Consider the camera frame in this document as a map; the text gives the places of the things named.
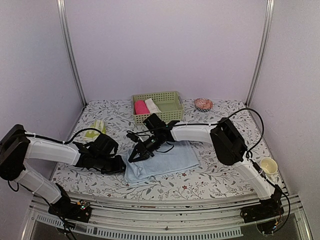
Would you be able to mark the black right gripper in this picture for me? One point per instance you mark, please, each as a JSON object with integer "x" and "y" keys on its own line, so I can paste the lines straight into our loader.
{"x": 136, "y": 150}

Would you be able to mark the cream rolled towel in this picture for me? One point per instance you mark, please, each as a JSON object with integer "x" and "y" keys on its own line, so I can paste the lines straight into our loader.
{"x": 151, "y": 106}

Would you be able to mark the green perforated plastic basket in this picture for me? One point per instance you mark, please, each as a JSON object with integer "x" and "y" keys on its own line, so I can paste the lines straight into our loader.
{"x": 169, "y": 103}

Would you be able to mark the light blue towel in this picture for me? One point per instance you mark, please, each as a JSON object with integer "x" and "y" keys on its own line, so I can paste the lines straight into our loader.
{"x": 180, "y": 159}

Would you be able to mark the blue patterned bowl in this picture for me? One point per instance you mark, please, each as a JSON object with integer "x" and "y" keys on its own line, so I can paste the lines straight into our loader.
{"x": 203, "y": 109}

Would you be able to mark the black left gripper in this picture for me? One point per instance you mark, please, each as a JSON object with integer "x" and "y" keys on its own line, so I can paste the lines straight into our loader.
{"x": 118, "y": 168}

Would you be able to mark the pink rolled towel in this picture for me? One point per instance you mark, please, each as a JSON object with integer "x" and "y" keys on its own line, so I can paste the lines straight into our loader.
{"x": 141, "y": 108}

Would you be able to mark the aluminium frame post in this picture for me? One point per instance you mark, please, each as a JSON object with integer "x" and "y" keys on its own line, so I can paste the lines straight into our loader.
{"x": 261, "y": 52}
{"x": 61, "y": 7}

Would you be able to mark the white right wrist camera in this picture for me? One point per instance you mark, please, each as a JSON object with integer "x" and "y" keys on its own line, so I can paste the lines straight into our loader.
{"x": 134, "y": 137}

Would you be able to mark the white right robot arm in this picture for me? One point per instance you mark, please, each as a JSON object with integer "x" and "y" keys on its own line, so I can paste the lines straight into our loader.
{"x": 230, "y": 149}

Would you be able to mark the left aluminium frame post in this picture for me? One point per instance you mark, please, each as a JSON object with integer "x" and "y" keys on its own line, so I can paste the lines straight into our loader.
{"x": 61, "y": 7}

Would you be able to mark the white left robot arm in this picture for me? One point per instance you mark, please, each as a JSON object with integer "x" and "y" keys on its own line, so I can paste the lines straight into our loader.
{"x": 18, "y": 145}

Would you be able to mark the green white small packet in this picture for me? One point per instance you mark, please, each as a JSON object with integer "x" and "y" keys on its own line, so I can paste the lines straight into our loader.
{"x": 99, "y": 128}

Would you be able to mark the cream ribbed mug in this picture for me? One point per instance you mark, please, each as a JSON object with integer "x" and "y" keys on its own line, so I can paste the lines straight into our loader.
{"x": 270, "y": 167}

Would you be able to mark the aluminium front rail base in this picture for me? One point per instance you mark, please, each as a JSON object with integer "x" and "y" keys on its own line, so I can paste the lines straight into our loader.
{"x": 200, "y": 219}

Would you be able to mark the right aluminium frame post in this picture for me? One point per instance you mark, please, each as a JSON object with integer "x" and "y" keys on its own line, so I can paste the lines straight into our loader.
{"x": 261, "y": 52}

